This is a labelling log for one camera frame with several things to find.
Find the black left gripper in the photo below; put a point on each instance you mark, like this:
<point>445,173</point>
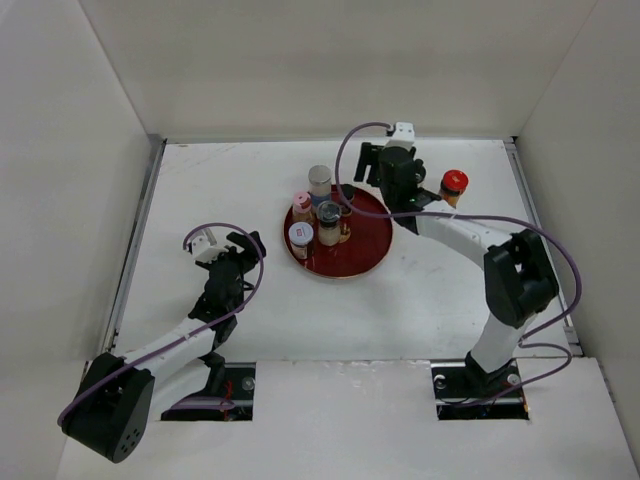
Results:
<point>231,254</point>

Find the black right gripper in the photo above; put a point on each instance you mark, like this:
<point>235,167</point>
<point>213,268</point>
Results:
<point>370,156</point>

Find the blue label silver lid jar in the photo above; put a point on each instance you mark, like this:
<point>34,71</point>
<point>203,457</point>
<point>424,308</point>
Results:
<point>320,182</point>

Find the white lid red label jar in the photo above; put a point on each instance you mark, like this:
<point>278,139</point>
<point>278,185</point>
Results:
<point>301,240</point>

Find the small black cap pepper bottle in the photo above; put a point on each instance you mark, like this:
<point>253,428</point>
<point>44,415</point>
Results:
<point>346,212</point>

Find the pink lid spice shaker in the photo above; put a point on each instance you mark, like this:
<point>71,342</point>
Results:
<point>302,208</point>

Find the grey lid white powder jar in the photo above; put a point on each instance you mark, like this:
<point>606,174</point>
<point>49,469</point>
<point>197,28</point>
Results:
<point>328,214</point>

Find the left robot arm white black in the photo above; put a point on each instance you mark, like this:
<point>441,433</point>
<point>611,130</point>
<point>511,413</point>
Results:
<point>111,409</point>

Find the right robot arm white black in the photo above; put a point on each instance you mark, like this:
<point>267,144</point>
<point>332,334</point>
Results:
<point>519,281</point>

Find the red round tray gold emblem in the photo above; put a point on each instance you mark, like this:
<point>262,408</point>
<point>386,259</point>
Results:
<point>368,245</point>

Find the red lid dark sauce jar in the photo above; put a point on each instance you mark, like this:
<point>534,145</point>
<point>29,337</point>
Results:
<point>452,186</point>

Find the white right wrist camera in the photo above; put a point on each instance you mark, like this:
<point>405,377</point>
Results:
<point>402,135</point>

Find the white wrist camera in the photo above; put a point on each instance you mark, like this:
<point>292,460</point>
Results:
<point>402,135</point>
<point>203,248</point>

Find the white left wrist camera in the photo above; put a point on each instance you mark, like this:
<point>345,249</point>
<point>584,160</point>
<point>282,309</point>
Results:
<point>203,248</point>

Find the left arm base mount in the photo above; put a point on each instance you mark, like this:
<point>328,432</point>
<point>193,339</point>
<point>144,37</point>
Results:
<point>228,396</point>

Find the aluminium table edge rail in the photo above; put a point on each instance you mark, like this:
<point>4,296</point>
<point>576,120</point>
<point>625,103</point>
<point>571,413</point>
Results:
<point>116,310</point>

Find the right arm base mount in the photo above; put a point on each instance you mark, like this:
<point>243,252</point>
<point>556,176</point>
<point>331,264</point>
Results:
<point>457,397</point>

